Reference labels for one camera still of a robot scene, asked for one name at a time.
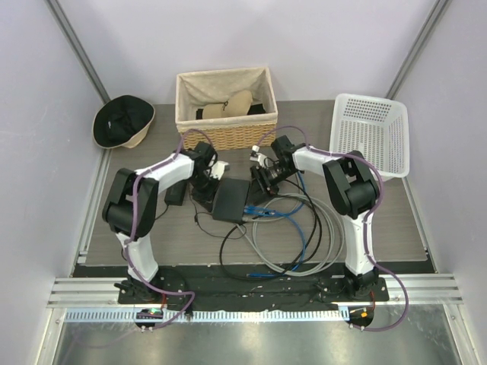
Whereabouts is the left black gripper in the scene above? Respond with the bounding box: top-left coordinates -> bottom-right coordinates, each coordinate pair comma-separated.
188,172 -> 222,211

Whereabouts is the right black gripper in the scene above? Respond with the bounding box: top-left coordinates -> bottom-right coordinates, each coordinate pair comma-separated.
247,163 -> 296,206

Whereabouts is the black braided ethernet cable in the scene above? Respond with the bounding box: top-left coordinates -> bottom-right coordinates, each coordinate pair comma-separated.
266,192 -> 324,275

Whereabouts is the black network switch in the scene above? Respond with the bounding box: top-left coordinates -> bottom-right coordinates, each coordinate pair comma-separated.
212,178 -> 250,224

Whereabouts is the black power adapter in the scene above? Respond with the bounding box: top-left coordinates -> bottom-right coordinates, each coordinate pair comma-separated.
164,180 -> 188,206

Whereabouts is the grey ethernet cable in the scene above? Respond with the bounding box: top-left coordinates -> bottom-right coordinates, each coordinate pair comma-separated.
235,192 -> 346,275

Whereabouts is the wicker basket with liner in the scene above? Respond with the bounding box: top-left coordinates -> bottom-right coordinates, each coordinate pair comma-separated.
175,67 -> 279,150

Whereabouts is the white plastic perforated basket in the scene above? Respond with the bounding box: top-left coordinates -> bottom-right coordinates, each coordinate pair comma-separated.
329,94 -> 410,181

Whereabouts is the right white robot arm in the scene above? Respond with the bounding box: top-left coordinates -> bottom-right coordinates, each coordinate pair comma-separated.
247,136 -> 380,300

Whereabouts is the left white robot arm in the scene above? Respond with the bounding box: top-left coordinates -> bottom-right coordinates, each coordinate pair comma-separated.
102,141 -> 226,303

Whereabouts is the beige cap in basket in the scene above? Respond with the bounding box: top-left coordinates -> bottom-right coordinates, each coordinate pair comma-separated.
201,90 -> 253,119

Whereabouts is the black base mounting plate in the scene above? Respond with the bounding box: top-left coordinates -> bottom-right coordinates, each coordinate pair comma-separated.
72,262 -> 437,305

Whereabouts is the black and beige bucket hat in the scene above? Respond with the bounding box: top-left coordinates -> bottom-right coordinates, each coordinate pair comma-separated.
92,95 -> 156,149

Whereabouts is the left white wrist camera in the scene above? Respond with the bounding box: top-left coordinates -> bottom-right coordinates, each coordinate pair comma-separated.
210,160 -> 229,180

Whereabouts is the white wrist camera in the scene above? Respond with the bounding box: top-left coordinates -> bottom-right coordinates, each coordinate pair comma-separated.
250,145 -> 267,167
210,160 -> 229,180

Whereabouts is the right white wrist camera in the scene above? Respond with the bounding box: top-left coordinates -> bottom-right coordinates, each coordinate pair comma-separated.
250,145 -> 267,167

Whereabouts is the thin black power cord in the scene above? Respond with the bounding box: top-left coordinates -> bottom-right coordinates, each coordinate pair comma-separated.
120,201 -> 248,263

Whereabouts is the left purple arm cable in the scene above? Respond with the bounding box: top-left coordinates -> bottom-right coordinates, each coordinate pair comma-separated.
125,129 -> 197,330

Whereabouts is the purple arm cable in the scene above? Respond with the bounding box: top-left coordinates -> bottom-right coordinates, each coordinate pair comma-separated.
250,125 -> 410,333
125,129 -> 197,330

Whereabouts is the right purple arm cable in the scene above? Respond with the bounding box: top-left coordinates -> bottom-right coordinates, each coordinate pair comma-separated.
250,125 -> 410,333

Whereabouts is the white slotted cable duct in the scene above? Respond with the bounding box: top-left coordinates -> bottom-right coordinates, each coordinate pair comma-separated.
65,306 -> 349,323

